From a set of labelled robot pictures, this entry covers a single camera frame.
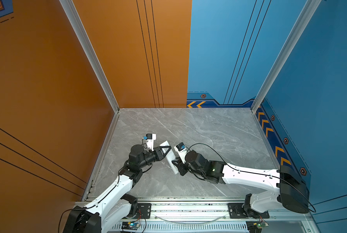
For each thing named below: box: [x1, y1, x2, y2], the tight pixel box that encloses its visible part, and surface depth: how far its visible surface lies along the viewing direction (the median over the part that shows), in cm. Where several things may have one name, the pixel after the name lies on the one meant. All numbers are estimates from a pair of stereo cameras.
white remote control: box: [159, 140, 179, 175], surface depth 76 cm
